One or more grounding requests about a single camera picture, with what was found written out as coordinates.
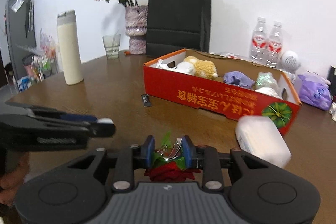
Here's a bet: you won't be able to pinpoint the red artificial rose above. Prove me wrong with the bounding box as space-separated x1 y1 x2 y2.
144 131 201 182

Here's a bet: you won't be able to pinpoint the small black battery pack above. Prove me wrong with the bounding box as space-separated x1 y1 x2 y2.
141 94 152 107

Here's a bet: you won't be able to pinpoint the translucent white plastic box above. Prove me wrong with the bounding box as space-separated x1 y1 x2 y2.
235 116 291 168

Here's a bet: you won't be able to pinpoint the orange white plush toy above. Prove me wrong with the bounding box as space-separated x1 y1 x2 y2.
176 56 218 80

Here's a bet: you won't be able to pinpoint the purple drawstring pouch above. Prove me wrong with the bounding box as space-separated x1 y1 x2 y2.
223 71 255 90

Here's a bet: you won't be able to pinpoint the iridescent plastic bag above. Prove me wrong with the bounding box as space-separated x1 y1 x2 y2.
255 72 281 98

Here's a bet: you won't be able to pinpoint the white paper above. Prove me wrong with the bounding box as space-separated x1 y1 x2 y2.
155 59 176 71

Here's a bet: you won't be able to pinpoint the person left hand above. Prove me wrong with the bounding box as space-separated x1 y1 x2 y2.
1 152 30 207

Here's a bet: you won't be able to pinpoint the red cardboard pumpkin box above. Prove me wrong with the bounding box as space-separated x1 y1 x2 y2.
143 49 302 135

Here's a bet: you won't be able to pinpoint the clear drinking glass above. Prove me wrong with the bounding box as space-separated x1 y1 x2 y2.
102 34 121 59

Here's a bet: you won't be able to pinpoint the cream thermos bottle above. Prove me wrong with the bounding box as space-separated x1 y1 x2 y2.
57 10 83 85

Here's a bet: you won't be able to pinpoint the pink ceramic vase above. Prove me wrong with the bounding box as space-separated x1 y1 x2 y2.
125 5 148 55

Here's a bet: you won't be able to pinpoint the left clear water bottle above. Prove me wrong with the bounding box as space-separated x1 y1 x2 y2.
249 17 268 64

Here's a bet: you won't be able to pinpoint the clear water bottle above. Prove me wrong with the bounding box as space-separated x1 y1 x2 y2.
249 17 268 64
265 22 283 68

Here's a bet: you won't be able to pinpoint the black paper shopping bag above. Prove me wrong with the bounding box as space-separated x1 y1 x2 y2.
146 0 211 57

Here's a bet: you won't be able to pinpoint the right clear water bottle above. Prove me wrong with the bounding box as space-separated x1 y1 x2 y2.
265 22 283 68

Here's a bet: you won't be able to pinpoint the purple tissue pack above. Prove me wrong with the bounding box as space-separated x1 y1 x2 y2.
294 72 332 111

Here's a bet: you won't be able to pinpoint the white small bottles cluster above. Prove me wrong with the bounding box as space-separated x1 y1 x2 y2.
329 102 336 122

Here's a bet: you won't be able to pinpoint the black stand objects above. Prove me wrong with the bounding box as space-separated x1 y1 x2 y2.
327 66 336 97

